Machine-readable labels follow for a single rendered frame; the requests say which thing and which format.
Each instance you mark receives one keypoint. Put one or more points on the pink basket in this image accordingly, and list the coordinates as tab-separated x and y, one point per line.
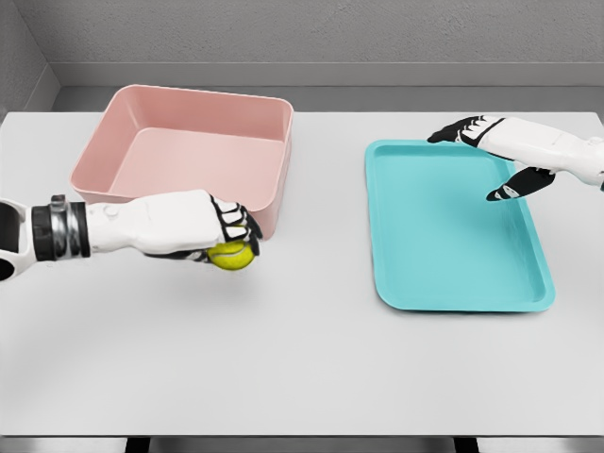
198	156

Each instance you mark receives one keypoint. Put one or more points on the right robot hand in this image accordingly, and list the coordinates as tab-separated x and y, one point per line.
507	137

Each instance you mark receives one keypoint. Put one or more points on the yellow tennis ball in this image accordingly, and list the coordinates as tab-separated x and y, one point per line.
232	257

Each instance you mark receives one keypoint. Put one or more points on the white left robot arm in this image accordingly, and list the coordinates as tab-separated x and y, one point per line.
71	229

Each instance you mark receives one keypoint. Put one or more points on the blue tray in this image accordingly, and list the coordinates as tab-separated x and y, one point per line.
453	226

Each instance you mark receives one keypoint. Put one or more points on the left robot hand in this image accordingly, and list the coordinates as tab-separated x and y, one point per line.
186	221

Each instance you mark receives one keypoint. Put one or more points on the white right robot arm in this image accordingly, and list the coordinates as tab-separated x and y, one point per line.
582	156

